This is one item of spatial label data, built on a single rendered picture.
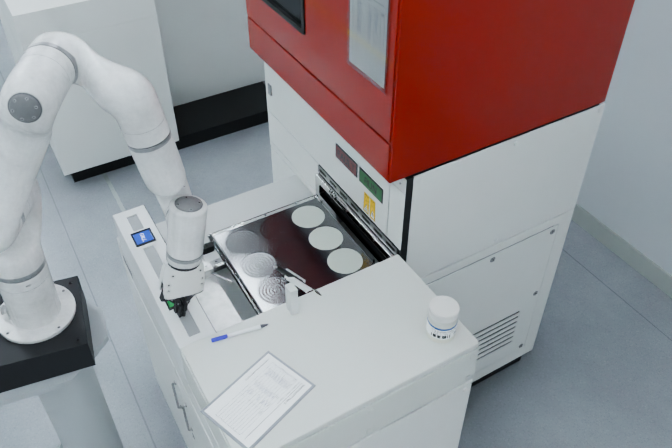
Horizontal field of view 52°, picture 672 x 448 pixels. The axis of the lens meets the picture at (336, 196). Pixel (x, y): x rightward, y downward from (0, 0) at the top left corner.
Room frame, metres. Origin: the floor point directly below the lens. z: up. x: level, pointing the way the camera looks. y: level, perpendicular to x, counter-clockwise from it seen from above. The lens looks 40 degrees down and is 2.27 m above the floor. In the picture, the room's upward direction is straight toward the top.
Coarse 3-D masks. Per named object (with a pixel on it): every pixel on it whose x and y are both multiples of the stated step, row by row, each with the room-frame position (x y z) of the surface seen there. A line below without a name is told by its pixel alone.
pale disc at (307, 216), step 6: (300, 210) 1.57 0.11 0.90; (306, 210) 1.57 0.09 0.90; (312, 210) 1.57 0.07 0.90; (318, 210) 1.57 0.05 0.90; (294, 216) 1.54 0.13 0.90; (300, 216) 1.54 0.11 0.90; (306, 216) 1.54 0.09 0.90; (312, 216) 1.54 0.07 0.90; (318, 216) 1.54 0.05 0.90; (324, 216) 1.54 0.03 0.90; (294, 222) 1.51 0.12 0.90; (300, 222) 1.51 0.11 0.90; (306, 222) 1.51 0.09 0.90; (312, 222) 1.51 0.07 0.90; (318, 222) 1.51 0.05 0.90
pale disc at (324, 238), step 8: (312, 232) 1.47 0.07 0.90; (320, 232) 1.47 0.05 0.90; (328, 232) 1.47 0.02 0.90; (336, 232) 1.47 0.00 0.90; (312, 240) 1.43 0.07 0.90; (320, 240) 1.43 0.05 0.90; (328, 240) 1.43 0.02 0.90; (336, 240) 1.43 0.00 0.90; (320, 248) 1.40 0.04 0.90; (328, 248) 1.40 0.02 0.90
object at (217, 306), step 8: (208, 280) 1.29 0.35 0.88; (216, 280) 1.29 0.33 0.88; (208, 288) 1.26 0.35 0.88; (216, 288) 1.26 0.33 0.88; (200, 296) 1.24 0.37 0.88; (208, 296) 1.24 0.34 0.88; (216, 296) 1.24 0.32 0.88; (224, 296) 1.24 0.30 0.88; (208, 304) 1.21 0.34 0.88; (216, 304) 1.21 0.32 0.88; (224, 304) 1.21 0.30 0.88; (208, 312) 1.18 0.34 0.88; (216, 312) 1.18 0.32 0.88; (224, 312) 1.18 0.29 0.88; (232, 312) 1.18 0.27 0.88; (216, 320) 1.15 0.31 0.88; (224, 320) 1.15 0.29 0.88; (232, 320) 1.15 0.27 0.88; (240, 320) 1.15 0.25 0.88; (216, 328) 1.13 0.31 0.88; (224, 328) 1.13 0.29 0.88
